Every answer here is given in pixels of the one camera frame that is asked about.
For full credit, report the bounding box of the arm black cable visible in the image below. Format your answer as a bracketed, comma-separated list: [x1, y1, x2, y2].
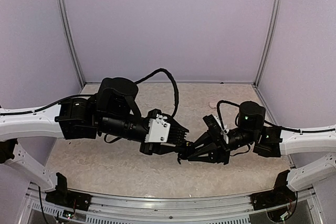
[0, 68, 181, 143]
[216, 100, 336, 156]

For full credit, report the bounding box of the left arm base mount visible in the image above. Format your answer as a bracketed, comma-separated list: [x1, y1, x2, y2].
[46, 190, 92, 211]

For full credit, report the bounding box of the right aluminium corner post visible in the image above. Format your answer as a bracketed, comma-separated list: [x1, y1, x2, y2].
[254, 0, 281, 89]

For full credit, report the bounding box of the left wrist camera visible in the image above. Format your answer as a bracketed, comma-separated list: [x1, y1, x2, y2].
[143, 112, 190, 145]

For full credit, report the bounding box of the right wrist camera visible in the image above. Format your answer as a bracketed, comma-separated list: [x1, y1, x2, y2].
[203, 114, 229, 144]

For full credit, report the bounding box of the pink earbud charging case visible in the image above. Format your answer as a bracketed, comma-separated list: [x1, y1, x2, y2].
[208, 101, 217, 109]

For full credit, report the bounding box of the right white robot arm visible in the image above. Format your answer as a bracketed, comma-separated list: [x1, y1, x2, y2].
[185, 100, 335, 205]

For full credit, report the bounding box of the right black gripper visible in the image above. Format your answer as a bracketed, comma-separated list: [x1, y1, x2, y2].
[185, 127, 258, 165]

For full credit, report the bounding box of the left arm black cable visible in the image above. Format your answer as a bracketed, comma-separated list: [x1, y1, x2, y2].
[0, 68, 181, 143]

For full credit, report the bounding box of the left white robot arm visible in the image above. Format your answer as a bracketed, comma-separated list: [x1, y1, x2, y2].
[1, 77, 191, 206]

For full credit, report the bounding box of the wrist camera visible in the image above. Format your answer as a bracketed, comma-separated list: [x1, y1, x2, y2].
[203, 114, 229, 144]
[143, 112, 190, 145]

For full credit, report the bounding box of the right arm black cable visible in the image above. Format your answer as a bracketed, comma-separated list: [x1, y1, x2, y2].
[216, 100, 336, 156]

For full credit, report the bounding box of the left aluminium corner post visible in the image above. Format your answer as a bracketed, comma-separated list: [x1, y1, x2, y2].
[57, 0, 86, 88]

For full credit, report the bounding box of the aluminium corner post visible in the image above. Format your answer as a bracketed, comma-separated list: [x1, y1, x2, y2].
[57, 0, 86, 88]
[254, 0, 281, 89]

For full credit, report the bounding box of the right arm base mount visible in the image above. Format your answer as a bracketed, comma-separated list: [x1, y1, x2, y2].
[250, 190, 297, 211]

